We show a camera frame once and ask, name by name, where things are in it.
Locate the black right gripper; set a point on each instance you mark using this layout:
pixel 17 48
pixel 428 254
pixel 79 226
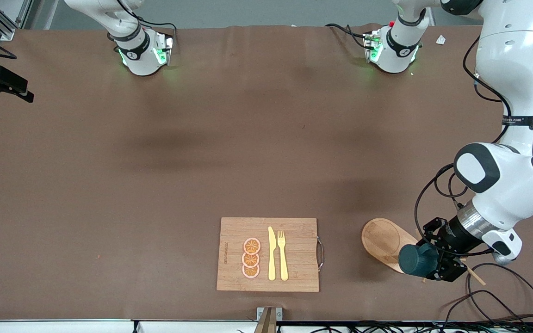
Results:
pixel 3 79

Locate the brown table cover sheet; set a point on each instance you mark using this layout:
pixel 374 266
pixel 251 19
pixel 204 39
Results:
pixel 155 185

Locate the aluminium frame profile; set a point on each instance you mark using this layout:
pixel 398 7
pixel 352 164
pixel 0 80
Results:
pixel 3 25

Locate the yellow plastic knife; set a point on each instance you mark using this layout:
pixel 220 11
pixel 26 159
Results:
pixel 272 259

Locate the yellow plastic fork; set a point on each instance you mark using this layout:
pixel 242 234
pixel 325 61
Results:
pixel 283 259

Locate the orange slice toy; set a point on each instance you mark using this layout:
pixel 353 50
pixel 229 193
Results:
pixel 252 246
pixel 251 273
pixel 250 260

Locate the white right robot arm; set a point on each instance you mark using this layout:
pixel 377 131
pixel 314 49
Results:
pixel 139 55

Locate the aluminium camera post with bracket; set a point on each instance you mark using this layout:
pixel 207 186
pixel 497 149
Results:
pixel 269 319

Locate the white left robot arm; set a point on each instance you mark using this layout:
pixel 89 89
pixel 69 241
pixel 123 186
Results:
pixel 509 69

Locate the small white paper scrap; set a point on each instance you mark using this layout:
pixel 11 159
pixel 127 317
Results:
pixel 441 40

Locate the teal cup with yellow inside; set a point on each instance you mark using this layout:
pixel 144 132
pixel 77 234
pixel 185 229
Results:
pixel 417 260

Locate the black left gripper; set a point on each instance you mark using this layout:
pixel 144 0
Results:
pixel 455 237

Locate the wooden mug tree stand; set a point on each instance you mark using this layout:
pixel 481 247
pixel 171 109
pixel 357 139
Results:
pixel 382 240

